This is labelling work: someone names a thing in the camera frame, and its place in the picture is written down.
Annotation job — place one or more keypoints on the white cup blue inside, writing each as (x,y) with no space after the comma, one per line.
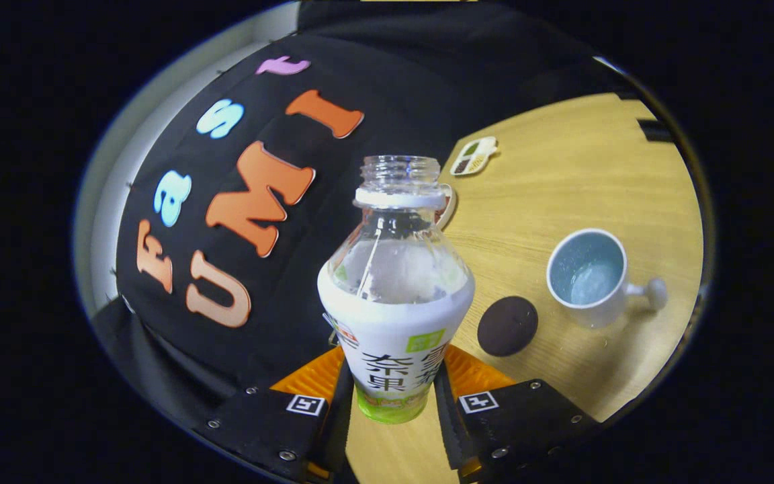
(598,306)

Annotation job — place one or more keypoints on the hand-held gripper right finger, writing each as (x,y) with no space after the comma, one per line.
(446,433)

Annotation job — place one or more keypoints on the dark brown round coaster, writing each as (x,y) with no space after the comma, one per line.
(508,326)

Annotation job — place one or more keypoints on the wooden table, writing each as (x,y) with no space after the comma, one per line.
(562,188)

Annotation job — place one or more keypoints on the white toaster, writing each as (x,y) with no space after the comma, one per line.
(447,202)

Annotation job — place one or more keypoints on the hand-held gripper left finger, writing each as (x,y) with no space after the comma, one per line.
(338,433)

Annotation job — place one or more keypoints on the clear juice bottle white label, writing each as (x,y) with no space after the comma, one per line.
(394,316)

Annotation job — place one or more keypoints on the white divided seasoning dish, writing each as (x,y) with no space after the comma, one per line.
(473,157)

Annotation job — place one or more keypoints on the black backdrop cloth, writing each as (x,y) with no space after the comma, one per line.
(394,87)

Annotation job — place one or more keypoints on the black table edge clip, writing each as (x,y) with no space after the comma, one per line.
(656,130)

